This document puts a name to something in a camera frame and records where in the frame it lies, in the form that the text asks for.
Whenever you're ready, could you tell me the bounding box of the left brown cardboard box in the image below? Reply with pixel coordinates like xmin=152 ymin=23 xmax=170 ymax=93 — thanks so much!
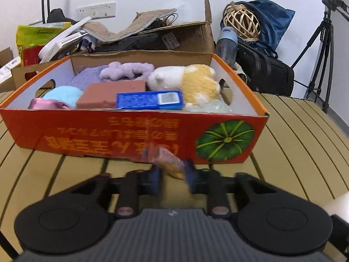
xmin=0 ymin=47 xmax=15 ymax=92

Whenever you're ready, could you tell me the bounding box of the purple knitted cloth pouch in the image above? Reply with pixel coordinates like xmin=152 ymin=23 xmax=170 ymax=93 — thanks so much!
xmin=67 ymin=65 xmax=108 ymax=91

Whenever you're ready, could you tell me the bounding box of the blue tissue pack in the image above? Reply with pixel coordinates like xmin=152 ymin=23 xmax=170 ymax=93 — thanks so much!
xmin=115 ymin=91 xmax=184 ymax=110

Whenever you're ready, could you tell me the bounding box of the white printed paper sheet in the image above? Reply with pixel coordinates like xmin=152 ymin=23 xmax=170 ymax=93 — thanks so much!
xmin=0 ymin=56 xmax=21 ymax=83

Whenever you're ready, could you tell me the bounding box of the white flat carton box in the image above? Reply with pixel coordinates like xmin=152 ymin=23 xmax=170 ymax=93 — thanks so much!
xmin=40 ymin=31 xmax=88 ymax=64

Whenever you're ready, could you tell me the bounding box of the lilac fluffy headband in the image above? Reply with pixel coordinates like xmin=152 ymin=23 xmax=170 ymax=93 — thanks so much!
xmin=99 ymin=62 xmax=154 ymax=81

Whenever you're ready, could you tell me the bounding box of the red orange cardboard tray box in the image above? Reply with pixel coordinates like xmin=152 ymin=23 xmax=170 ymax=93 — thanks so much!
xmin=1 ymin=50 xmax=269 ymax=164

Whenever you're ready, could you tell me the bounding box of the white and yellow plush cat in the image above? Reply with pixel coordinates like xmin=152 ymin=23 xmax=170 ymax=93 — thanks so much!
xmin=147 ymin=64 xmax=221 ymax=107

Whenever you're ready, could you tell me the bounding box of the black suitcase bag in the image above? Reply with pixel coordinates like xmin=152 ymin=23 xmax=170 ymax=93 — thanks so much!
xmin=235 ymin=43 xmax=295 ymax=97

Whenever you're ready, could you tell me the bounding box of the black trolley handle cart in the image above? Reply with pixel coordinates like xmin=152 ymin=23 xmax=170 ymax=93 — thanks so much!
xmin=41 ymin=0 xmax=76 ymax=25

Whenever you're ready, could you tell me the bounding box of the light blue plush toy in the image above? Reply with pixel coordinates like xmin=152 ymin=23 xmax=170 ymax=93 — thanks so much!
xmin=42 ymin=86 xmax=83 ymax=108

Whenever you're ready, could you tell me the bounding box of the black camera tripod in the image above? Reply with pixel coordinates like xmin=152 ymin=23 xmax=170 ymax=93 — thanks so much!
xmin=291 ymin=0 xmax=348 ymax=113

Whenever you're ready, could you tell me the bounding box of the blue cap water bottle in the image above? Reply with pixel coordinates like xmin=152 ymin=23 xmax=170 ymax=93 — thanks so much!
xmin=215 ymin=27 xmax=238 ymax=67

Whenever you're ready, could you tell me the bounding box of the yellow green snack bag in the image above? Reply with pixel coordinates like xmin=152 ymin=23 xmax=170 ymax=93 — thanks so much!
xmin=15 ymin=22 xmax=72 ymax=67

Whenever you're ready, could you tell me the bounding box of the beige fuzzy mat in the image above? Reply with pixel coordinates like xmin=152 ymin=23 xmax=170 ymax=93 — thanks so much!
xmin=83 ymin=8 xmax=177 ymax=43

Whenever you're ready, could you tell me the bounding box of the small brown cardboard box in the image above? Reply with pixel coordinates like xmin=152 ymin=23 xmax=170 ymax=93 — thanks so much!
xmin=10 ymin=57 xmax=69 ymax=90

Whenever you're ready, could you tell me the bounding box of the pink satin scrunchie cloth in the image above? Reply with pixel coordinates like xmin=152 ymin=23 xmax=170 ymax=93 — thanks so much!
xmin=28 ymin=98 xmax=72 ymax=110

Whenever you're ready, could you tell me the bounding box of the large brown cardboard box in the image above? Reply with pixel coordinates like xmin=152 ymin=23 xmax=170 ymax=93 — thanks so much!
xmin=139 ymin=0 xmax=215 ymax=53

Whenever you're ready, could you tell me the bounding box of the white wall socket strip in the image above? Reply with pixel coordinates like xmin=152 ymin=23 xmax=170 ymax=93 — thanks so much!
xmin=76 ymin=2 xmax=116 ymax=20

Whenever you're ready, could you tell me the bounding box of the clear plastic bag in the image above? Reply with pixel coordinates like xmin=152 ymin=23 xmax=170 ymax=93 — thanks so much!
xmin=183 ymin=99 xmax=233 ymax=114

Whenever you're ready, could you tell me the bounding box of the pink brick sponge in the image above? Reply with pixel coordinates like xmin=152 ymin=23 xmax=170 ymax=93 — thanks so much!
xmin=76 ymin=81 xmax=146 ymax=109

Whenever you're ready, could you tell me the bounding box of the woven rattan ball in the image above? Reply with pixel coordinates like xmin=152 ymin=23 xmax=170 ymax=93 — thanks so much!
xmin=222 ymin=1 xmax=261 ymax=41

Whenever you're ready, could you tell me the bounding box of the small snack packet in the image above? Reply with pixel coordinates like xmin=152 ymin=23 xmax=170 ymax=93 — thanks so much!
xmin=142 ymin=145 xmax=185 ymax=180

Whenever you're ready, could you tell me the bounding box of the dark blue cloth bag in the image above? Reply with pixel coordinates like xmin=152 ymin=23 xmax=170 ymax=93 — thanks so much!
xmin=220 ymin=0 xmax=295 ymax=58

